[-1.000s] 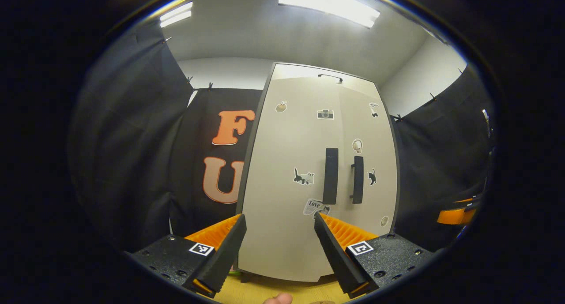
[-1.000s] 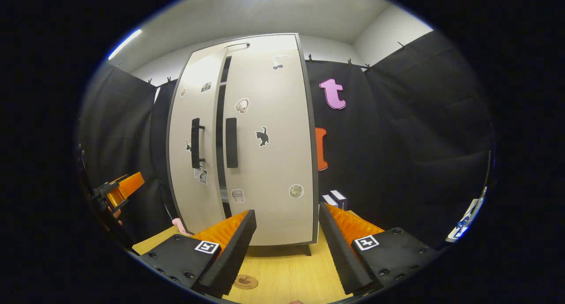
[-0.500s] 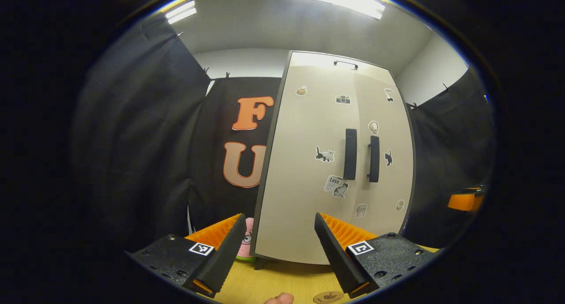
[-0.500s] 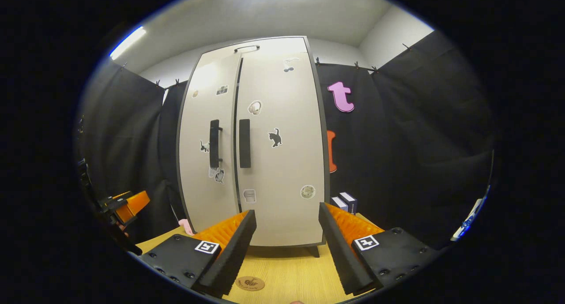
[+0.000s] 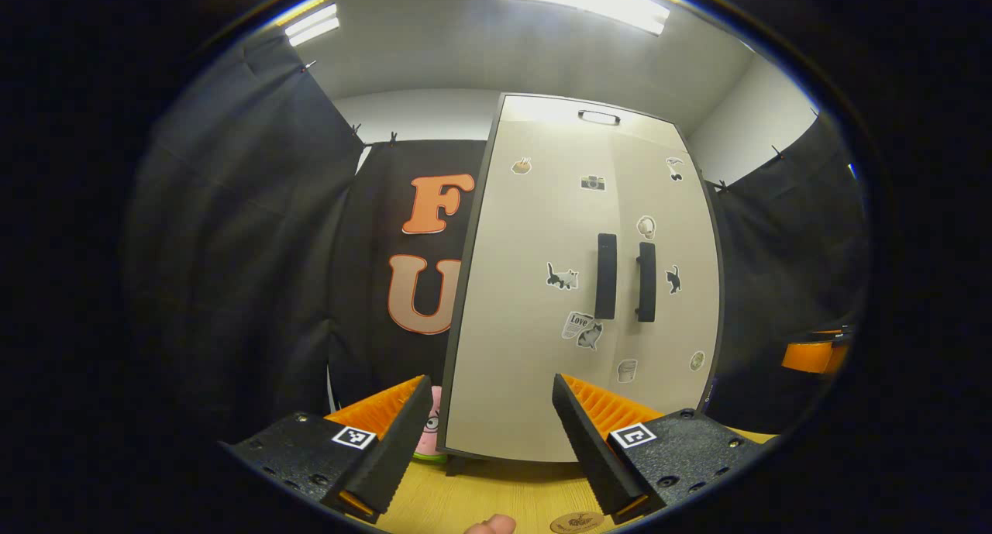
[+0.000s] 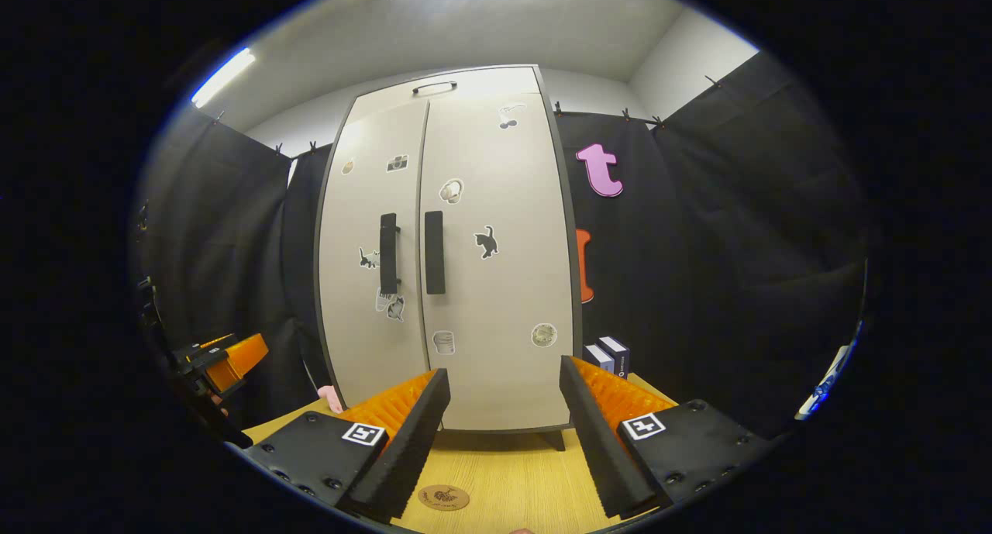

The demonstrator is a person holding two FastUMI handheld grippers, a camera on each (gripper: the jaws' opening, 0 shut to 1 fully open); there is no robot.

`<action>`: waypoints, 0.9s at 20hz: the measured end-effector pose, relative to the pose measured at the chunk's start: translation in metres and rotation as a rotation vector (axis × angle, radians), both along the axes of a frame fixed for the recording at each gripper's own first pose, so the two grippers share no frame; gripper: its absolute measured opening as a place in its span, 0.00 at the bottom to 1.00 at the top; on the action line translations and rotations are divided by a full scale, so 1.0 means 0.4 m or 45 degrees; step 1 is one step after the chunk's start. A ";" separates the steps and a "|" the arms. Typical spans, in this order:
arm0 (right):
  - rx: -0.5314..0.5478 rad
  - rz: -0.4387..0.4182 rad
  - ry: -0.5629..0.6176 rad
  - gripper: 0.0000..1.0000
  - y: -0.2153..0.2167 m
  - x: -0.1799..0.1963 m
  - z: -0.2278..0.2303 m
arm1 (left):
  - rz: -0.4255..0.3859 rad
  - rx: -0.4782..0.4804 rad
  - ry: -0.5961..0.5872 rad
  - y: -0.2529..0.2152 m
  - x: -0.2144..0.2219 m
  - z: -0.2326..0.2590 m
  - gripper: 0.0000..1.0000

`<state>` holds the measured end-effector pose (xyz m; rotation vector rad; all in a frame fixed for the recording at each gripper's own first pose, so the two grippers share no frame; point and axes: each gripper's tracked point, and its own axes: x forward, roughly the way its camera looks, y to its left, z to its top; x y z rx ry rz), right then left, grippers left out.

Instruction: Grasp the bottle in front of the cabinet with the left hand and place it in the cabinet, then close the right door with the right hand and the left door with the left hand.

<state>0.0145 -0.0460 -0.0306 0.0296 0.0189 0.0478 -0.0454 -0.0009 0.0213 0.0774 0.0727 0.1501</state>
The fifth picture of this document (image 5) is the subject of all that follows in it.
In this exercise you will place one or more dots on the white cabinet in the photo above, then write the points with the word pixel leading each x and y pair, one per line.
pixel 535 363

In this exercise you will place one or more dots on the white cabinet door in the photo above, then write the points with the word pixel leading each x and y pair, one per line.
pixel 682 325
pixel 519 325

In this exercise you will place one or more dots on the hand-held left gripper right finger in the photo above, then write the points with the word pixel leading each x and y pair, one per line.
pixel 593 456

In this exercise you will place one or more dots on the round wooden coaster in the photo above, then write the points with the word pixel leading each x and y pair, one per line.
pixel 577 523

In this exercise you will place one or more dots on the pink star toy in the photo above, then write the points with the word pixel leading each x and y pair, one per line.
pixel 432 433

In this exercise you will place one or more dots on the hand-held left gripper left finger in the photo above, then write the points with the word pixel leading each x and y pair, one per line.
pixel 395 456

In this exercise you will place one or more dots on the white cabinet drawer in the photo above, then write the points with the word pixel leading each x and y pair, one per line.
pixel 542 119

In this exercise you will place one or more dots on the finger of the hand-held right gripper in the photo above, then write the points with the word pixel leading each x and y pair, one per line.
pixel 810 356

